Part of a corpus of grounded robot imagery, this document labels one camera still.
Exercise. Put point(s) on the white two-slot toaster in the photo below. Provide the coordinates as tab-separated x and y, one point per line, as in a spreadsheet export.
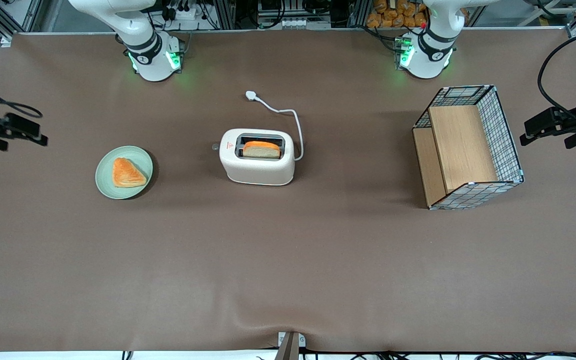
258	172

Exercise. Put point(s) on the pale green round plate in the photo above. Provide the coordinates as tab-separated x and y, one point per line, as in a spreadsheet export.
105	182

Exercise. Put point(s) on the orange triangular pastry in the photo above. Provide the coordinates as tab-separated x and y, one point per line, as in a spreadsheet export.
127	174

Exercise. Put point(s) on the pile of bread rolls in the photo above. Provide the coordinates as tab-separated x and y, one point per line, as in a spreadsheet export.
393	17

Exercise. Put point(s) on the white power strip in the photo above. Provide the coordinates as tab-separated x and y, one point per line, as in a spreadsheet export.
190	14

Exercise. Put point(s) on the toast slice with orange crust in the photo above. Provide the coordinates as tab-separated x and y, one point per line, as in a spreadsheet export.
262	150

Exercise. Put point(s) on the metal table clamp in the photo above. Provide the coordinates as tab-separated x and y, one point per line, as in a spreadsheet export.
290	347

